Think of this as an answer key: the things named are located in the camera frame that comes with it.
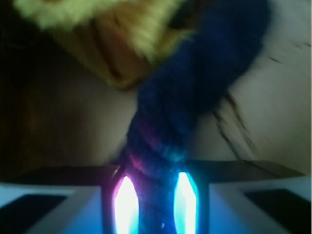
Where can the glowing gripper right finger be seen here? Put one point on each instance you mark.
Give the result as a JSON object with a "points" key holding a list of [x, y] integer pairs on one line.
{"points": [[242, 197]]}

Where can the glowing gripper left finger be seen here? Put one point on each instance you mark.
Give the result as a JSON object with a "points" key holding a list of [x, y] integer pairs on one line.
{"points": [[69, 200]]}

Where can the brown paper bag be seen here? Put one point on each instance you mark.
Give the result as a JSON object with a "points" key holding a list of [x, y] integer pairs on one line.
{"points": [[239, 87]]}

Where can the yellow cloth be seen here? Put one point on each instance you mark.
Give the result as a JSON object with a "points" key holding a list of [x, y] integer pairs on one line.
{"points": [[121, 41]]}

